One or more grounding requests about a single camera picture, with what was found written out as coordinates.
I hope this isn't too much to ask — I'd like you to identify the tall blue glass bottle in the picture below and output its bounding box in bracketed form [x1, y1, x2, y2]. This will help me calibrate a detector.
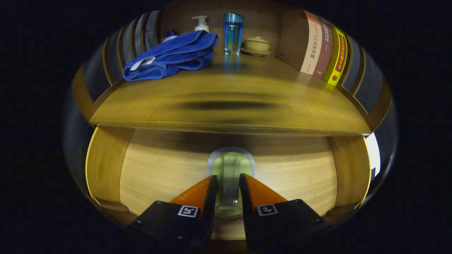
[224, 13, 244, 55]

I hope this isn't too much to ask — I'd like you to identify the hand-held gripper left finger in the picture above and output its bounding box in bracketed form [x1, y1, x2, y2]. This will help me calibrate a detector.
[128, 175, 218, 247]

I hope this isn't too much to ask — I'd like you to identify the wooden countertop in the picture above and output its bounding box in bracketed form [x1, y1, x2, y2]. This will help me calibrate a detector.
[89, 49, 371, 136]

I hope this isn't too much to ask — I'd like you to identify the beige book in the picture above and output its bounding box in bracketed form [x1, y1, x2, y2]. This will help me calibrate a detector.
[277, 11, 323, 75]

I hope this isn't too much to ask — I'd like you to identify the wooden cabinet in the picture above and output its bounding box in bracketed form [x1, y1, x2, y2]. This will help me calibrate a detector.
[71, 0, 392, 226]

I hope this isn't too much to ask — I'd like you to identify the brown book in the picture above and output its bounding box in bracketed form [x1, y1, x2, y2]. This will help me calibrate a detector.
[313, 22, 334, 79]

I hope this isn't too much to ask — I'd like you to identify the wooden drawer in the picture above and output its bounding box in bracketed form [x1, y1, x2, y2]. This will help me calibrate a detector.
[85, 125, 371, 247]

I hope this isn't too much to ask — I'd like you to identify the beige lidded teacup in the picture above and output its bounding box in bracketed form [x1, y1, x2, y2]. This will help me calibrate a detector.
[241, 36, 272, 56]

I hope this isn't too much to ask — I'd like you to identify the yellow book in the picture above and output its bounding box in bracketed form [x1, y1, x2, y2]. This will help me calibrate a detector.
[323, 27, 349, 87]

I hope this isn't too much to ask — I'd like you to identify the blue folded towel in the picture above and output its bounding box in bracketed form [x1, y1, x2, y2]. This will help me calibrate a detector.
[123, 30, 219, 81]

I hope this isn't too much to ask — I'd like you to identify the white pump bottle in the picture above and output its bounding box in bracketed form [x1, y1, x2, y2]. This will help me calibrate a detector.
[191, 16, 210, 33]

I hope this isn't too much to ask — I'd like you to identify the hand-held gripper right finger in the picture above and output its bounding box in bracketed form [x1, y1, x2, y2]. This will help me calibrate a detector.
[239, 173, 327, 247]

